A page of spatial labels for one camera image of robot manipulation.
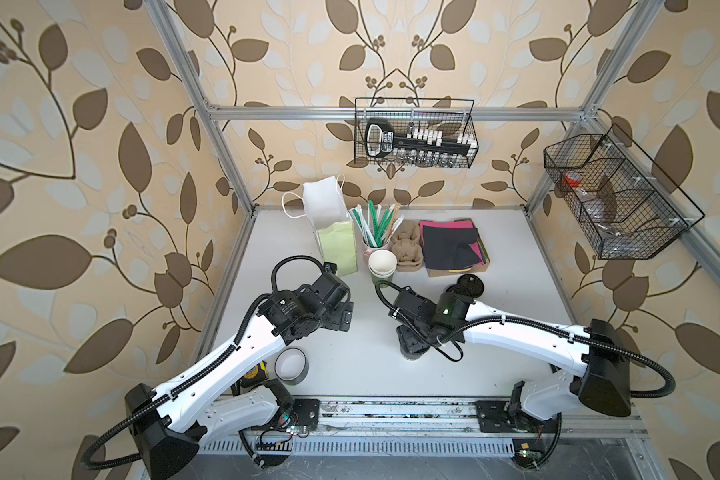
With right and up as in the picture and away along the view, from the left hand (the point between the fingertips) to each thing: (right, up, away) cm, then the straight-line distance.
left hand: (335, 308), depth 74 cm
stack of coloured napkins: (+37, +15, +24) cm, 46 cm away
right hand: (+20, -9, +2) cm, 22 cm away
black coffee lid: (+43, +3, +24) cm, 49 cm away
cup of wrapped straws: (+10, +22, +24) cm, 34 cm away
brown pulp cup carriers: (+22, +14, +27) cm, 38 cm away
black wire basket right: (+73, +26, 0) cm, 77 cm away
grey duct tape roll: (-13, -18, +8) cm, 24 cm away
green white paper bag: (-7, +29, +21) cm, 37 cm away
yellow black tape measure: (-22, -19, +4) cm, 29 cm away
